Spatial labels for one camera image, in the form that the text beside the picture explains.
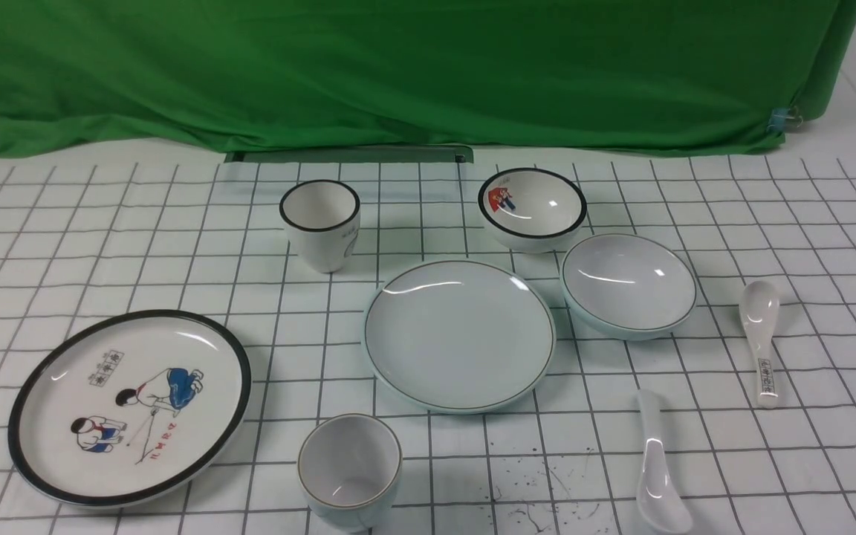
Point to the pale blue bowl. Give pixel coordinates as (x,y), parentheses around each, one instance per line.
(627,287)

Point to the pale blue cup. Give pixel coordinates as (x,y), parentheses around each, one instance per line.
(349,469)

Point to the plain white spoon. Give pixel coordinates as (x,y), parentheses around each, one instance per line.
(659,503)

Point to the pale blue plate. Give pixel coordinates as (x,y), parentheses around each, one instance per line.
(457,336)

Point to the small bowl with cartoon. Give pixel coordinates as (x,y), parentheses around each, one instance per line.
(532,210)

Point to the white cup black rim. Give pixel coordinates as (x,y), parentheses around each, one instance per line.
(321,219)

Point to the green backdrop cloth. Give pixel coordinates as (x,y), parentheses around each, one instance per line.
(655,77)

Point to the white spoon with label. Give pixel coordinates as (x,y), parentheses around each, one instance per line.
(759,309)

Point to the black-rimmed cartoon plate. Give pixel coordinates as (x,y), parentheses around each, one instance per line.
(129,409)

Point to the blue binder clip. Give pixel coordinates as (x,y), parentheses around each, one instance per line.
(784,120)

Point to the grid-patterned tablecloth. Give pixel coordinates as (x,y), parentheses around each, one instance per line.
(81,243)

